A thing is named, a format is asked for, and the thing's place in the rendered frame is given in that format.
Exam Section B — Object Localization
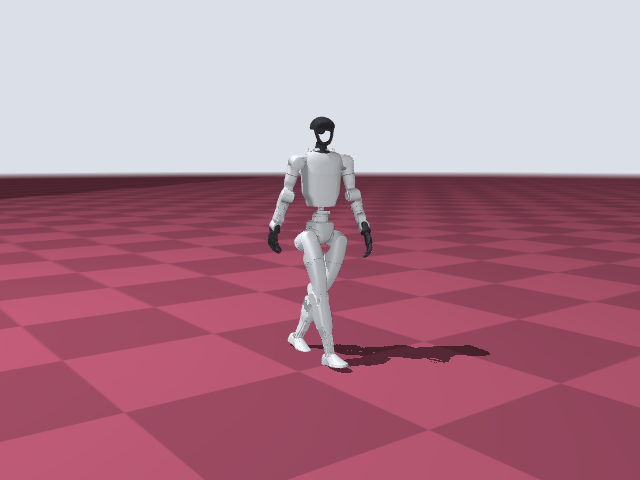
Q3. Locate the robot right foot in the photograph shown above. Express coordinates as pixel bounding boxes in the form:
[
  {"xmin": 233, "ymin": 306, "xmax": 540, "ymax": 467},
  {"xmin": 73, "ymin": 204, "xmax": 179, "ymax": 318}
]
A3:
[{"xmin": 321, "ymin": 352, "xmax": 349, "ymax": 368}]

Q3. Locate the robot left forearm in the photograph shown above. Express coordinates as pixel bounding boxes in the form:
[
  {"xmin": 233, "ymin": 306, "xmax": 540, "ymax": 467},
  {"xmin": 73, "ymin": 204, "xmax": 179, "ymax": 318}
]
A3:
[{"xmin": 350, "ymin": 193, "xmax": 370, "ymax": 232}]

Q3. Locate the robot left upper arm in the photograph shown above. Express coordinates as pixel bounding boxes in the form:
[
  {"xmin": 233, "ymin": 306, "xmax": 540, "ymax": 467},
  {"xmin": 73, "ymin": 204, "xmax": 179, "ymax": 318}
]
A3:
[{"xmin": 340, "ymin": 155, "xmax": 361, "ymax": 202}]

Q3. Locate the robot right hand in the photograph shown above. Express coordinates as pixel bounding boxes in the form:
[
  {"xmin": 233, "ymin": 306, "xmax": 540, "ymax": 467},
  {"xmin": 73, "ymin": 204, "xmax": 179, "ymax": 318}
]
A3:
[{"xmin": 268, "ymin": 225, "xmax": 282, "ymax": 253}]

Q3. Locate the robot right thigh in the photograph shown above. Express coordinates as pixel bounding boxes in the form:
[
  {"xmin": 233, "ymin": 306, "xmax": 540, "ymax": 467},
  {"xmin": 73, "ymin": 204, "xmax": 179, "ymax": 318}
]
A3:
[{"xmin": 294, "ymin": 228, "xmax": 329, "ymax": 301}]

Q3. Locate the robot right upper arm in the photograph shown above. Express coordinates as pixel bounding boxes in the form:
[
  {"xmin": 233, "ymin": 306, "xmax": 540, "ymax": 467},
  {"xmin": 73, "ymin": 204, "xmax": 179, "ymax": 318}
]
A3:
[{"xmin": 282, "ymin": 154, "xmax": 307, "ymax": 203}]

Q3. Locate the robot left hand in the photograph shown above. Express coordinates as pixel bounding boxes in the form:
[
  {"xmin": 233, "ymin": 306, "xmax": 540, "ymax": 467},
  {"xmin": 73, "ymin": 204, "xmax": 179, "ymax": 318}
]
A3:
[{"xmin": 361, "ymin": 221, "xmax": 372, "ymax": 257}]

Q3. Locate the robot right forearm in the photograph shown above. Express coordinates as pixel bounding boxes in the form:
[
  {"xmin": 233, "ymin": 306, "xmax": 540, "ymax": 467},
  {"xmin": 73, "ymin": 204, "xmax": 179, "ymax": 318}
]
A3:
[{"xmin": 269, "ymin": 189, "xmax": 289, "ymax": 231}]

